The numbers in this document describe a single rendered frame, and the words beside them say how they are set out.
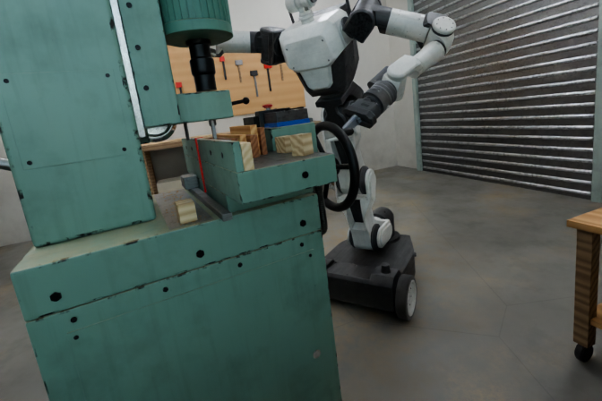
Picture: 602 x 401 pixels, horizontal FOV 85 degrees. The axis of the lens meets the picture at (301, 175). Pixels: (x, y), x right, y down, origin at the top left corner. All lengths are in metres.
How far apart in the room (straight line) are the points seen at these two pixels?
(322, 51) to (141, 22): 0.72
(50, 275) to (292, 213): 0.45
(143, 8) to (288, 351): 0.83
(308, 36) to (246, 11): 3.20
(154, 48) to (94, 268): 0.46
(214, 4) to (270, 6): 3.77
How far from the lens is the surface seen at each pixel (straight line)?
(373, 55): 5.09
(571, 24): 3.54
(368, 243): 1.81
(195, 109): 0.86
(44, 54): 0.79
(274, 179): 0.62
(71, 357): 0.77
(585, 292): 1.52
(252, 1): 4.58
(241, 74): 4.32
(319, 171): 0.66
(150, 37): 0.83
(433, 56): 1.25
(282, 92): 4.42
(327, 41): 1.34
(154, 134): 0.99
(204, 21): 0.85
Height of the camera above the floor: 0.99
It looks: 11 degrees down
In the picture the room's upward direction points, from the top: 7 degrees counter-clockwise
